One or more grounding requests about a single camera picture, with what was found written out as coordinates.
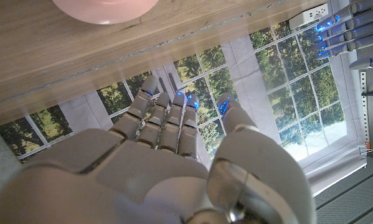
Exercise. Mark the pink round plate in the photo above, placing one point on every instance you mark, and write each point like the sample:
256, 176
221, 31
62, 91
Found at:
105, 11

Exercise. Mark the silver binder clip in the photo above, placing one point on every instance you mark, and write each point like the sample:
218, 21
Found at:
366, 151

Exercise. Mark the white power strip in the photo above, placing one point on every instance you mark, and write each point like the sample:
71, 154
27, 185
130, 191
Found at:
309, 15

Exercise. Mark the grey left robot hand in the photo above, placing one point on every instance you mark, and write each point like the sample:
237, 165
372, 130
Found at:
363, 31

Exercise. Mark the perforated metal rail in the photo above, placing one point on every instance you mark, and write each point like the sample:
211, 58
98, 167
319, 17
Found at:
364, 109

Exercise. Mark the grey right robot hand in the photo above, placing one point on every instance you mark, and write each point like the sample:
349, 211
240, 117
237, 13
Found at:
127, 180

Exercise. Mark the printed window backdrop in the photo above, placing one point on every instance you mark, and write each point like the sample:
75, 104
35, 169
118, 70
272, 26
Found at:
298, 93

